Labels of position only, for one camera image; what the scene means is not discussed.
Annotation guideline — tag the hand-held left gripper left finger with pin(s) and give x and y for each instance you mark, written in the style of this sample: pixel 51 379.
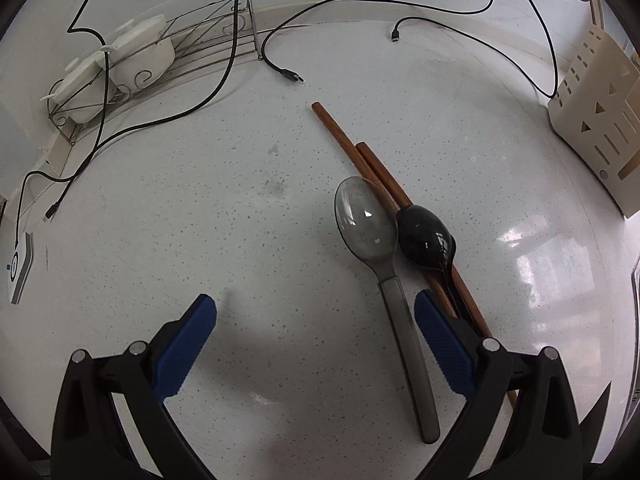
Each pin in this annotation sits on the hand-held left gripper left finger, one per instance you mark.
pixel 185 345

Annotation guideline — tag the tan wooden chopstick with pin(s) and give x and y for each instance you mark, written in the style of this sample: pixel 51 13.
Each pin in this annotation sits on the tan wooden chopstick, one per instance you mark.
pixel 596 12

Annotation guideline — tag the cream plastic utensil holder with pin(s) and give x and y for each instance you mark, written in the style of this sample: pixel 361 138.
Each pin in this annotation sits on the cream plastic utensil holder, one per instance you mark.
pixel 600 110

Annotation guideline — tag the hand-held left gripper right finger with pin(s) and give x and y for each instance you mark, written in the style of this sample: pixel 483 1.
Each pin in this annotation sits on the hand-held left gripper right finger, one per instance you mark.
pixel 445 345

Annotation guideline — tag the black plastic spoon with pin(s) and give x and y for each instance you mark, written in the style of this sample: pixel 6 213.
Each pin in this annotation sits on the black plastic spoon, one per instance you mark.
pixel 422 235

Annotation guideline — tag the white ceramic bowl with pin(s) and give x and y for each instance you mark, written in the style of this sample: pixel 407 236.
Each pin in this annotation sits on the white ceramic bowl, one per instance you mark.
pixel 145 45
pixel 80 90

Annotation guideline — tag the clear grey plastic spoon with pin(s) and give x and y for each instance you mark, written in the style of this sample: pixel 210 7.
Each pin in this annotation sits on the clear grey plastic spoon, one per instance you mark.
pixel 362 215

